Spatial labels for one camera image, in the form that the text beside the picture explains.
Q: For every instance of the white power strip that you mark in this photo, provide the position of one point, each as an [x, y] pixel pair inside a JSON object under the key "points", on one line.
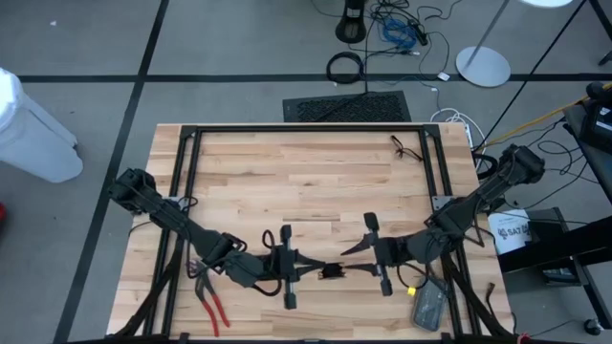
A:
{"points": [[468, 136]]}

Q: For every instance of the black caster wheel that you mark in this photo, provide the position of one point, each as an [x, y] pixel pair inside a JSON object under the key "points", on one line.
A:
{"points": [[593, 327]]}

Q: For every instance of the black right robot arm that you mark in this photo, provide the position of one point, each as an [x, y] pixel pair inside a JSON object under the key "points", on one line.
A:
{"points": [[478, 196]]}

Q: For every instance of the small white adapter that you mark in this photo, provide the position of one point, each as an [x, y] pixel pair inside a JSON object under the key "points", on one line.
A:
{"points": [[443, 76]]}

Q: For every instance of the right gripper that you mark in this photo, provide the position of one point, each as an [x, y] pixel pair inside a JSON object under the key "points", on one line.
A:
{"points": [[392, 251]]}

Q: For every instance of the black floor mat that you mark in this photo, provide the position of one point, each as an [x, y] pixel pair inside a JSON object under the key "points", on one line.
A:
{"points": [[349, 107]]}

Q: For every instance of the black aluminium table frame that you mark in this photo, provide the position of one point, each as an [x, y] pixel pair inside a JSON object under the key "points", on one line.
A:
{"points": [[311, 128]]}

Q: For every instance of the white printed paper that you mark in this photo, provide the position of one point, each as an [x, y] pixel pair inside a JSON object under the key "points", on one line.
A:
{"points": [[507, 234]]}

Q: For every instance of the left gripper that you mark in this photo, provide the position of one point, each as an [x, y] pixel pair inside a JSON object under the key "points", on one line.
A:
{"points": [[287, 267]]}

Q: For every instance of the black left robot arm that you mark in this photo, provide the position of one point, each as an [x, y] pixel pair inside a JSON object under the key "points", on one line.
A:
{"points": [[167, 215]]}

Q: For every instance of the black device with label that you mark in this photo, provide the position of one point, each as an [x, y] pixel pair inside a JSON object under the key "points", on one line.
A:
{"points": [[601, 124]]}

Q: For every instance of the black stand foot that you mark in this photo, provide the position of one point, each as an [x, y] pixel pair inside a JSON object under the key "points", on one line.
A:
{"points": [[351, 28]]}

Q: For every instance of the black eyeglasses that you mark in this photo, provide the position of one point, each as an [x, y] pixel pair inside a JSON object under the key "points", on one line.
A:
{"points": [[397, 152]]}

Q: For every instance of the black equipment cart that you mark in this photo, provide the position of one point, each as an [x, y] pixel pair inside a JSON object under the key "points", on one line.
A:
{"points": [[564, 241]]}

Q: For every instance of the grey clear plastic case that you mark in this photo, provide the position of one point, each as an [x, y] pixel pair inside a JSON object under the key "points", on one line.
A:
{"points": [[429, 306]]}

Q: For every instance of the white trash bin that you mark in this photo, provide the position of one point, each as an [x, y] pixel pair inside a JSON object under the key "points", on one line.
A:
{"points": [[33, 138]]}

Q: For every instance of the white round pedestal stand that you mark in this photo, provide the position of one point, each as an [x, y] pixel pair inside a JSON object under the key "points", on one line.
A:
{"points": [[483, 67]]}

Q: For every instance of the black power strip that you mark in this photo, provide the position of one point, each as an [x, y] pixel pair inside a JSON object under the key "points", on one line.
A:
{"points": [[421, 34]]}

